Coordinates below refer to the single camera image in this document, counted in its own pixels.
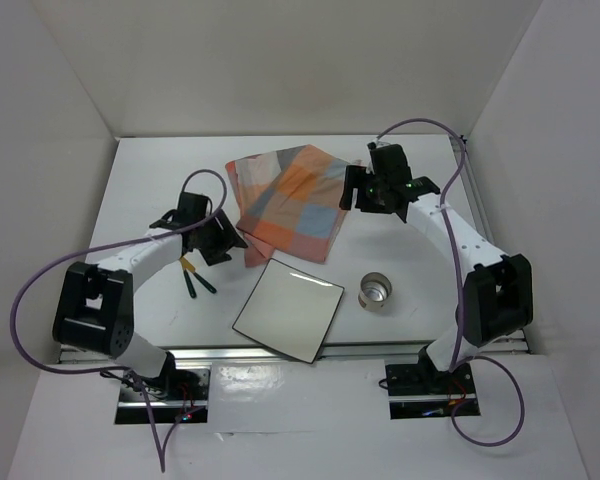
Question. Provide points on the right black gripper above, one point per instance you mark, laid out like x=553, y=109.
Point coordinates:
x=356, y=177

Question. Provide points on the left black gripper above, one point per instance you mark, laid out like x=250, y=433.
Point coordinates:
x=227, y=238

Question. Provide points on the checkered orange blue cloth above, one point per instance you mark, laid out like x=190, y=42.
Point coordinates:
x=289, y=202

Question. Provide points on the beige metal cup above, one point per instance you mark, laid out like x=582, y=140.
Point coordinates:
x=375, y=290

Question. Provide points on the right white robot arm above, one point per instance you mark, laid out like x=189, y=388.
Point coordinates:
x=495, y=295

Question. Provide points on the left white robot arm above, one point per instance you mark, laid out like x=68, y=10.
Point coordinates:
x=95, y=311

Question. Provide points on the square white plate black rim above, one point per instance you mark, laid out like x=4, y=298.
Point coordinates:
x=289, y=312

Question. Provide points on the gold knife green handle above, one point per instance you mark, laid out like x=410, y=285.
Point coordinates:
x=203, y=282

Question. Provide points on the gold fork green handle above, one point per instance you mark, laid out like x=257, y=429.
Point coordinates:
x=187, y=278

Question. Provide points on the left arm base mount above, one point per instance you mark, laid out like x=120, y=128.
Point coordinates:
x=187, y=400

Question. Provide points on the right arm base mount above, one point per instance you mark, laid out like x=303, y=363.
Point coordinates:
x=410, y=396

